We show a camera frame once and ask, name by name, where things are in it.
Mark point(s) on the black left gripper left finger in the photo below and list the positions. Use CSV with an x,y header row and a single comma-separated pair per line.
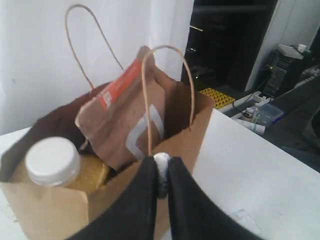
x,y
133,215

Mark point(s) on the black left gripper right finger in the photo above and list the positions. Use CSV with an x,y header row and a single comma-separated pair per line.
x,y
192,215

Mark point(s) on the small white candy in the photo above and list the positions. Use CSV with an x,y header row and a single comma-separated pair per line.
x,y
162,162

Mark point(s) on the yellow millet bottle white cap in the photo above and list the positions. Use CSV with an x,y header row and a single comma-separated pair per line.
x,y
55,162

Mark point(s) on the brown snack pouch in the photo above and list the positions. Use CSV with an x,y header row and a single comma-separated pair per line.
x,y
114,121

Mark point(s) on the brown paper bag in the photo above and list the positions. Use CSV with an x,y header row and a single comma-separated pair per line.
x,y
56,212

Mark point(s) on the small brown lidded bottle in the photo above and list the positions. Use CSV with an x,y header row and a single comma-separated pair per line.
x,y
248,115

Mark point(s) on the yellow black perforated tray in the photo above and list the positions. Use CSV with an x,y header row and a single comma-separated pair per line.
x,y
220,98

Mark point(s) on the clear plastic storage box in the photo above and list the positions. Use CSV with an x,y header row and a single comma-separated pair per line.
x,y
268,115

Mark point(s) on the dark equipment rack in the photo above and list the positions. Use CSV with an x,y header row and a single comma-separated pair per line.
x,y
224,40

